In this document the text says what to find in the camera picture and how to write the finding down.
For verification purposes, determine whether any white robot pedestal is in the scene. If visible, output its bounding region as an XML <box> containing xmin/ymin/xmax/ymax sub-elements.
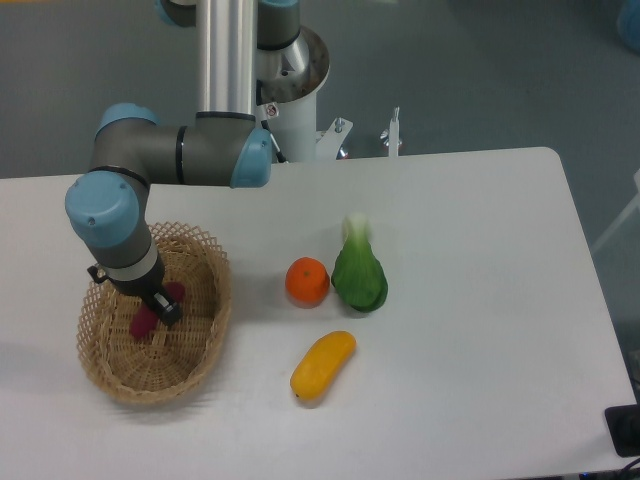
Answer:
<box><xmin>256</xmin><ymin>26</ymin><xmax>330</xmax><ymax>162</ymax></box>

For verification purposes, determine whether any yellow mango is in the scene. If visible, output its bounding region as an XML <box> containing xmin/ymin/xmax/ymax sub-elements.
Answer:
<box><xmin>290</xmin><ymin>331</ymin><xmax>357</xmax><ymax>402</ymax></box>

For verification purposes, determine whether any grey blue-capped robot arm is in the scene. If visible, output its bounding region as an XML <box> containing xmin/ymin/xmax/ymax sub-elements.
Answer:
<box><xmin>65</xmin><ymin>1</ymin><xmax>300</xmax><ymax>325</ymax></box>

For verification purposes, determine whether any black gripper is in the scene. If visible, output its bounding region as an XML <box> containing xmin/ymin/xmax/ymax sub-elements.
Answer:
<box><xmin>87</xmin><ymin>259</ymin><xmax>181</xmax><ymax>327</ymax></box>

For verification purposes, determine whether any oval wicker basket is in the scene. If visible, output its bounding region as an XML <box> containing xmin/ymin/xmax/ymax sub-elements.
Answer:
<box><xmin>76</xmin><ymin>222</ymin><xmax>232</xmax><ymax>405</ymax></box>

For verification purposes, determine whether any orange tangerine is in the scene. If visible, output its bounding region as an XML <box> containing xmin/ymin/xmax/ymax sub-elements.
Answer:
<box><xmin>285</xmin><ymin>257</ymin><xmax>330</xmax><ymax>307</ymax></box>

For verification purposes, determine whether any black device at table edge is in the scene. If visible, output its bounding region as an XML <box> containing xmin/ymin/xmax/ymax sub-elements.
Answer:
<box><xmin>604</xmin><ymin>404</ymin><xmax>639</xmax><ymax>458</ymax></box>

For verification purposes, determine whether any green bok choy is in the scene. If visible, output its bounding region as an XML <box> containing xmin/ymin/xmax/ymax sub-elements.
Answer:
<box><xmin>331</xmin><ymin>213</ymin><xmax>388</xmax><ymax>313</ymax></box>

